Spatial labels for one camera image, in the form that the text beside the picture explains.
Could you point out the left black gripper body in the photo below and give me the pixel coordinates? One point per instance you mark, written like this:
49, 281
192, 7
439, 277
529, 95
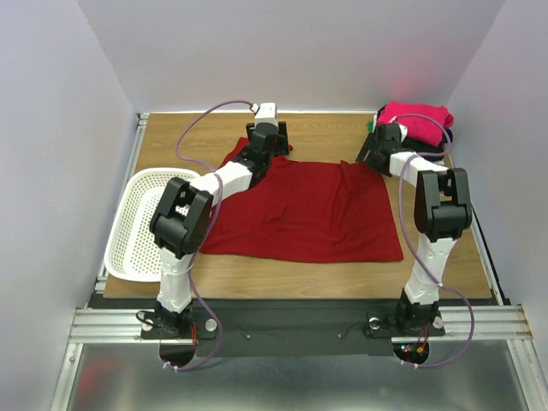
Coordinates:
281, 146

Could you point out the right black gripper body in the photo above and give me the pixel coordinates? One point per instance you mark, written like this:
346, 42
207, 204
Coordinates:
368, 151

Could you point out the dark red t shirt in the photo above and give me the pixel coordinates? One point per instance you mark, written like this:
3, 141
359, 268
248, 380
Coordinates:
309, 212

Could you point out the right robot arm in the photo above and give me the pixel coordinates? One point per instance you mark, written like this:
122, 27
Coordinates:
442, 212

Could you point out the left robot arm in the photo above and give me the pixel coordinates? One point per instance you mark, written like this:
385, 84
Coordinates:
182, 219

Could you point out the pink folded t shirt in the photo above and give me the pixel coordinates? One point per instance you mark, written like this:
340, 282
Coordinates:
423, 121

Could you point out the black folded t shirt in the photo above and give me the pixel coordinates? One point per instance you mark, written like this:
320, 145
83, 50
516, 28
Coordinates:
428, 147

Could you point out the white perforated plastic basket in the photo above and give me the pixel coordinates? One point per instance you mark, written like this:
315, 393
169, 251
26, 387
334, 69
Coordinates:
131, 253

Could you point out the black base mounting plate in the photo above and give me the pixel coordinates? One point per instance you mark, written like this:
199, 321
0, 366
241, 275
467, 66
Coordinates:
282, 328

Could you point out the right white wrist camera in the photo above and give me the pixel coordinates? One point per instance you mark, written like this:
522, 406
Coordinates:
403, 131

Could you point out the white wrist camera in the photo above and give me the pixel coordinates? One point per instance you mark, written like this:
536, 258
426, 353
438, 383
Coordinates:
403, 131
265, 113

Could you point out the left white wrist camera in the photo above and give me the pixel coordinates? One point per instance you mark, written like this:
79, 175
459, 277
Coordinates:
265, 113

